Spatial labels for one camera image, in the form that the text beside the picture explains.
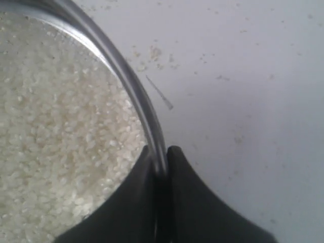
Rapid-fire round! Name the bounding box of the rice and millet mixture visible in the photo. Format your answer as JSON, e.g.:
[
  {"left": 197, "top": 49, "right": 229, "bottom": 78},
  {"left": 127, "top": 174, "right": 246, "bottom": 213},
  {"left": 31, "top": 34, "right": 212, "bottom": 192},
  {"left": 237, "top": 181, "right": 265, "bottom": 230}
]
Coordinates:
[{"left": 1, "top": 12, "right": 146, "bottom": 242}]

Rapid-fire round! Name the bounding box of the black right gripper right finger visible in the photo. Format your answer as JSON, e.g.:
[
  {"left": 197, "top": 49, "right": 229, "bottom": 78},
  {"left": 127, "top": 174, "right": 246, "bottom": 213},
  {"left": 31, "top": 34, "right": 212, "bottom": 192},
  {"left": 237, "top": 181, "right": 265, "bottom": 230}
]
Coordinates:
[{"left": 155, "top": 146, "right": 277, "bottom": 242}]

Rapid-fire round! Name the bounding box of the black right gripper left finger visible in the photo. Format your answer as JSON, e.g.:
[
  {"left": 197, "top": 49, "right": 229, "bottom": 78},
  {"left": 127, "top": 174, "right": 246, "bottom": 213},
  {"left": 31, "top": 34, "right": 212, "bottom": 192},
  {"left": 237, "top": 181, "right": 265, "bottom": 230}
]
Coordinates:
[{"left": 55, "top": 146, "right": 155, "bottom": 242}]

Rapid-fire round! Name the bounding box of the round steel mesh sieve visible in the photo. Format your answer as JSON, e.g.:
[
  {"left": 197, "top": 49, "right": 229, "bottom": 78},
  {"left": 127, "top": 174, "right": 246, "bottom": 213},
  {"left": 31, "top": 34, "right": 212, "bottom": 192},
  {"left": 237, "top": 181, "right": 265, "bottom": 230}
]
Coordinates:
[{"left": 1, "top": 1, "right": 169, "bottom": 178}]

